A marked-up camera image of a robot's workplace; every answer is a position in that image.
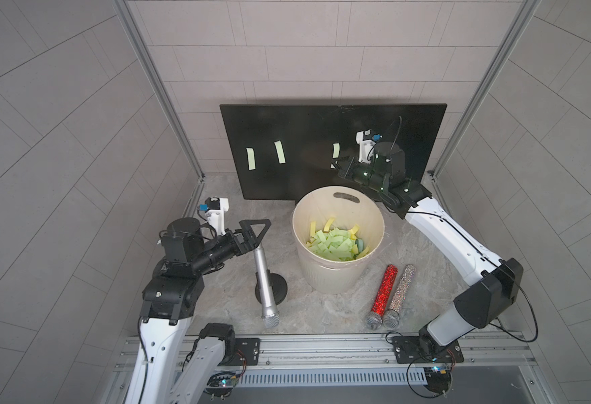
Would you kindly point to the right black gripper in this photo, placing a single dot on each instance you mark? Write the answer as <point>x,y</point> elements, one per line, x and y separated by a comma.
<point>352,166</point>

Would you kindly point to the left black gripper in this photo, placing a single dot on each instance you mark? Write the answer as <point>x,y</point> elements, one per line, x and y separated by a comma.
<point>242,237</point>

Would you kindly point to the green sticky note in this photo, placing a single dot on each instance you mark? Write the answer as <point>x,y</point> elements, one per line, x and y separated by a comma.
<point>335,156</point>
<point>251,159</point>
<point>280,152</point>

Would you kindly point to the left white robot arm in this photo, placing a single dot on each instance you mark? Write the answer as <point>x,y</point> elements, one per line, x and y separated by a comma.
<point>214,365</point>

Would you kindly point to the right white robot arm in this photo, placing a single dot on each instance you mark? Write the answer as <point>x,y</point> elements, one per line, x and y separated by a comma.
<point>494,283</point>

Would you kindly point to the black flat monitor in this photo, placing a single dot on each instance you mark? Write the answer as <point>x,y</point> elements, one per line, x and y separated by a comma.
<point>308,132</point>

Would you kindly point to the pile of sticky notes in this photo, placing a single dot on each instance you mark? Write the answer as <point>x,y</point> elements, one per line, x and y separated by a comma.
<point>335,243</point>

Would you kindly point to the cream plastic waste bin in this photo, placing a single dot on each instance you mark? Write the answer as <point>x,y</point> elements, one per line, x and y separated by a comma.
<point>348,207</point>

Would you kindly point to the black round microphone base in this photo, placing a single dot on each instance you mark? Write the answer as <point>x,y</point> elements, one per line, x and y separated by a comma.
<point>279,287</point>

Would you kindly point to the red glitter microphone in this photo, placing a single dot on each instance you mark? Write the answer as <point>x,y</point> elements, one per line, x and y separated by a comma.
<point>374,318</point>

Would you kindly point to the left green circuit board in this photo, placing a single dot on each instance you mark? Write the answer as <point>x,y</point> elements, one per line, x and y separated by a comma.
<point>221,384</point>

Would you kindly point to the green circuit board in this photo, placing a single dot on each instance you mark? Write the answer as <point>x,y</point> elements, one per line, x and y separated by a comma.
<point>221,384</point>
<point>438,380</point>

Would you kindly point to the silver glitter microphone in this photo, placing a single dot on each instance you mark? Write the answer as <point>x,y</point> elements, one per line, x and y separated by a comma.
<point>392,315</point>

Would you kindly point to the right green circuit board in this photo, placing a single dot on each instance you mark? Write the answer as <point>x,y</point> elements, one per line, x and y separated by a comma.
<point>438,380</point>

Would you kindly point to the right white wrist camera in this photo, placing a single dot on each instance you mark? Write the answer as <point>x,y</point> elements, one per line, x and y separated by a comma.
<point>366,141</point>

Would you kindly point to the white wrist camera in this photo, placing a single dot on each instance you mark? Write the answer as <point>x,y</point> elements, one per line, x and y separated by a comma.
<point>213,211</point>
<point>366,141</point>

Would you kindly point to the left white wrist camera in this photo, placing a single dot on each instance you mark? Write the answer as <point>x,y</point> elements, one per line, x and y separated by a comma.
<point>213,211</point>

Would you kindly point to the right aluminium corner post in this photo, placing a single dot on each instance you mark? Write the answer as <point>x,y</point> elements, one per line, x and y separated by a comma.
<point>509,42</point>

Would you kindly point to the aluminium corner post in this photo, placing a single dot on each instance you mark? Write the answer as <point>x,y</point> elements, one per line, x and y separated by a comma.
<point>509,42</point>
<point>140,48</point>

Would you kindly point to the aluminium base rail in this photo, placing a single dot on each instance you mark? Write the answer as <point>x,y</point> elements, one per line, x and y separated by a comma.
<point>349,360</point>

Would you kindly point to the left aluminium corner post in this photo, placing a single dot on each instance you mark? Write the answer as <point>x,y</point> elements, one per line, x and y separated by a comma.
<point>140,48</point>

